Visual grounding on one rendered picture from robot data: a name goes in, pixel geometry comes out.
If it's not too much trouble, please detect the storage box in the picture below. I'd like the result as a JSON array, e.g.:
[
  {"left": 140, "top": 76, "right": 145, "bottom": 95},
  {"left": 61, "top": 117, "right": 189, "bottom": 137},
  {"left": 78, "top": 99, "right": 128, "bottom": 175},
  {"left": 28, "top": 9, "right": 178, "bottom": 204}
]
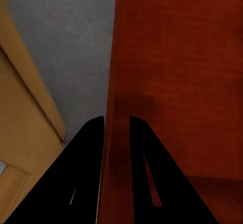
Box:
[{"left": 96, "top": 0, "right": 243, "bottom": 224}]

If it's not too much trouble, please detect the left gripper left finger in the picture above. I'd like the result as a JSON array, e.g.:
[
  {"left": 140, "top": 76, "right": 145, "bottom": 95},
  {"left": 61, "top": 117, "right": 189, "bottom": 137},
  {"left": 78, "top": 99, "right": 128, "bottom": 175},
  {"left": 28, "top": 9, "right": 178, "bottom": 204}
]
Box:
[{"left": 4, "top": 116, "right": 105, "bottom": 224}]

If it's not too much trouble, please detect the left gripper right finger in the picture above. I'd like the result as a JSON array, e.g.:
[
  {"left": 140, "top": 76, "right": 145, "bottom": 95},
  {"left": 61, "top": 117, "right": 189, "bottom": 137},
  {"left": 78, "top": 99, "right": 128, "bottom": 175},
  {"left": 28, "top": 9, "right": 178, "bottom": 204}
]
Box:
[{"left": 130, "top": 116, "right": 219, "bottom": 224}]

